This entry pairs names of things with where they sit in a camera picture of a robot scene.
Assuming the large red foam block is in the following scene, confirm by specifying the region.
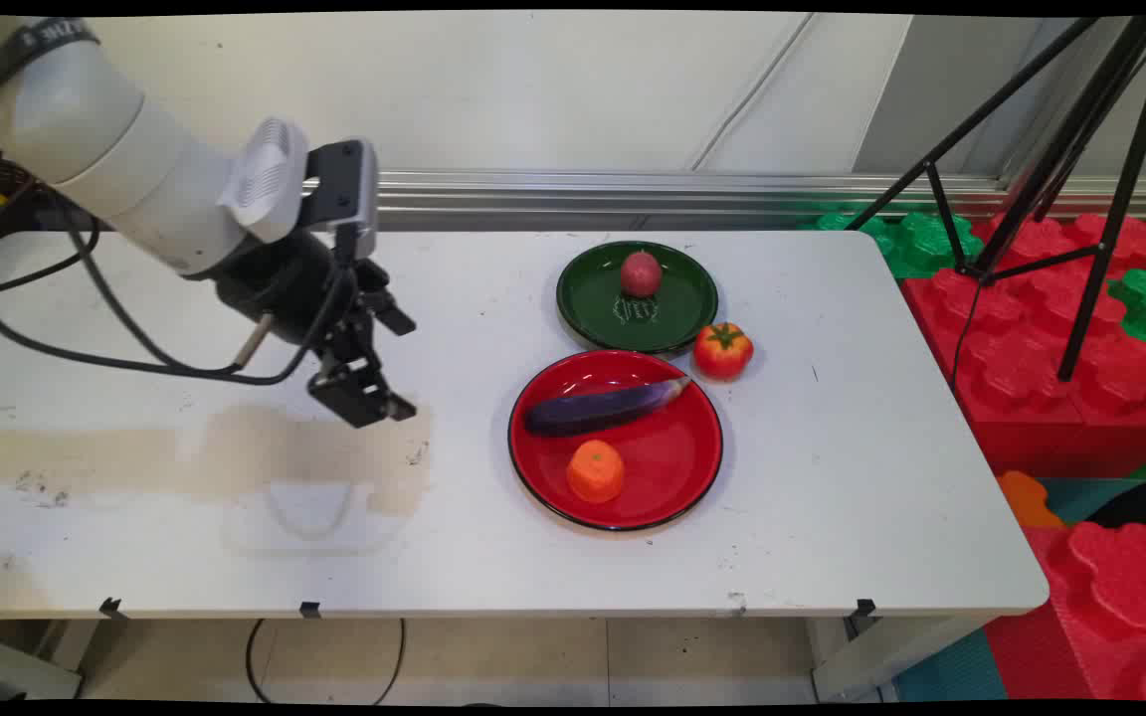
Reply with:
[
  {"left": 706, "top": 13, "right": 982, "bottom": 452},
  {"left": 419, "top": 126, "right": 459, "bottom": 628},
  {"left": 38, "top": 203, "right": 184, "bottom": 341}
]
[{"left": 899, "top": 212, "right": 1146, "bottom": 478}]

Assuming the black floor cable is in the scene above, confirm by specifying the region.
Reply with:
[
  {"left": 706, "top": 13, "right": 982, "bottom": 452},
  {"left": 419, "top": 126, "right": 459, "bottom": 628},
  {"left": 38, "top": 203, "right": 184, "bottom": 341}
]
[{"left": 245, "top": 618, "right": 407, "bottom": 706}]

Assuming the white table leg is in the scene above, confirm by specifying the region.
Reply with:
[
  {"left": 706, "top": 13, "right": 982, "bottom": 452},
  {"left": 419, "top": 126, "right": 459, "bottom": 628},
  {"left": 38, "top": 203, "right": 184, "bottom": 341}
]
[
  {"left": 810, "top": 615, "right": 994, "bottom": 703},
  {"left": 0, "top": 625, "right": 85, "bottom": 702}
]

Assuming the red toy tomato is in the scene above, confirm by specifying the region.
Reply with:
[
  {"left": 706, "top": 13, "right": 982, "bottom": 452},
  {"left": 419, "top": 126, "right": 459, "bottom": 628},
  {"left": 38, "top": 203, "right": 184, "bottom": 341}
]
[{"left": 693, "top": 322, "right": 755, "bottom": 382}]

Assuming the orange toy tangerine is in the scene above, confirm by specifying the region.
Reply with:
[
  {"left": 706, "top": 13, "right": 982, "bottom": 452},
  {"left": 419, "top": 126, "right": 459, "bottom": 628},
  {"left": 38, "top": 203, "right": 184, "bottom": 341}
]
[{"left": 566, "top": 440, "right": 626, "bottom": 504}]

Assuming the black tripod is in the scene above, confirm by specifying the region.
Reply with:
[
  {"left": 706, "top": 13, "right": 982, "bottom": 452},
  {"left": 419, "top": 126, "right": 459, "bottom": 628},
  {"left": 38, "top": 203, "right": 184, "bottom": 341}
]
[{"left": 845, "top": 15, "right": 1146, "bottom": 384}]

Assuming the orange foam piece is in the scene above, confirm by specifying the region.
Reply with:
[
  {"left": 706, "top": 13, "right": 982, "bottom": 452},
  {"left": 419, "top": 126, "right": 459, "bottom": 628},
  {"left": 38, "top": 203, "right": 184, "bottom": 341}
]
[{"left": 995, "top": 470, "right": 1067, "bottom": 529}]

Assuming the black velcro strap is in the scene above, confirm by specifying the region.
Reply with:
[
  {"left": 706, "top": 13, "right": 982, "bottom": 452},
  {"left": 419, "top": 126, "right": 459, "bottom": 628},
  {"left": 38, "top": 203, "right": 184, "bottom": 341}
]
[{"left": 0, "top": 18, "right": 102, "bottom": 92}]

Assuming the dark wicker basket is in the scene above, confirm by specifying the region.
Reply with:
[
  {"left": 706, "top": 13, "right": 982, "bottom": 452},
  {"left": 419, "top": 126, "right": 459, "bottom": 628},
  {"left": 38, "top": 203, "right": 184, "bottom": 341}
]
[{"left": 0, "top": 149, "right": 101, "bottom": 271}]

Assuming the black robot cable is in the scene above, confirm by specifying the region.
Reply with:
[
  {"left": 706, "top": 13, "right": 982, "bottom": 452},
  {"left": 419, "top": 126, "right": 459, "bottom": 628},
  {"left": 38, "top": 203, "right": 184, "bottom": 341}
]
[{"left": 0, "top": 147, "right": 360, "bottom": 389}]

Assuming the red plate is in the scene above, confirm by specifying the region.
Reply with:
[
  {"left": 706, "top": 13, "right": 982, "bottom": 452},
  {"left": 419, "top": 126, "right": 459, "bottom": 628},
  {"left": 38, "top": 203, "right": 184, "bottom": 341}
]
[{"left": 507, "top": 349, "right": 725, "bottom": 532}]

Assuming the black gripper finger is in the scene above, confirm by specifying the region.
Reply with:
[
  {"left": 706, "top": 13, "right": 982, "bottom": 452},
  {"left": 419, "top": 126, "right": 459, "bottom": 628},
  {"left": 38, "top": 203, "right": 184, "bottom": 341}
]
[
  {"left": 358, "top": 263, "right": 419, "bottom": 337},
  {"left": 308, "top": 323, "right": 419, "bottom": 430}
]

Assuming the purple toy eggplant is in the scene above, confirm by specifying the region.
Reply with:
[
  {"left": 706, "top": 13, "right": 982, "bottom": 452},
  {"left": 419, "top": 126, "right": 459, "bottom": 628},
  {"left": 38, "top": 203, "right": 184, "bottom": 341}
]
[{"left": 522, "top": 376, "right": 693, "bottom": 439}]

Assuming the dark green plate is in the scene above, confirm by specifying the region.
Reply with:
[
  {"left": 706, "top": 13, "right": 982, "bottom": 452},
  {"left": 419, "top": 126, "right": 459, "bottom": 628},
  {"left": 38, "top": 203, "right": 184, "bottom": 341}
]
[{"left": 555, "top": 241, "right": 720, "bottom": 355}]

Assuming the aluminium wall rail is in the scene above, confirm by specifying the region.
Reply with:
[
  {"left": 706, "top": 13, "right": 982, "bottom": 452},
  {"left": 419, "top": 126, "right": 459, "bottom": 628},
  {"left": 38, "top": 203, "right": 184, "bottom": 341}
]
[{"left": 302, "top": 169, "right": 1146, "bottom": 222}]

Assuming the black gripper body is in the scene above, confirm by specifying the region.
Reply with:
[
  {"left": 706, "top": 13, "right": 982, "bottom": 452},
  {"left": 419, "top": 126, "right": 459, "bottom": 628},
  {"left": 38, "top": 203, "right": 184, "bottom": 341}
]
[{"left": 213, "top": 231, "right": 377, "bottom": 365}]

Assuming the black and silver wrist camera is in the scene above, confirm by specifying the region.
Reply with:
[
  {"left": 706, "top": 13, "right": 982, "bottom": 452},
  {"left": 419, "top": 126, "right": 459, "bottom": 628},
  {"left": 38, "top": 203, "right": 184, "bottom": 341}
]
[{"left": 302, "top": 139, "right": 381, "bottom": 266}]

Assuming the dark red toy apple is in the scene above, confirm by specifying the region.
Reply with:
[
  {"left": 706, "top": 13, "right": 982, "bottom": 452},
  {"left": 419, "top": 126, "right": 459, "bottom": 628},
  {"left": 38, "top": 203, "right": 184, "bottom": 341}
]
[{"left": 620, "top": 251, "right": 664, "bottom": 299}]

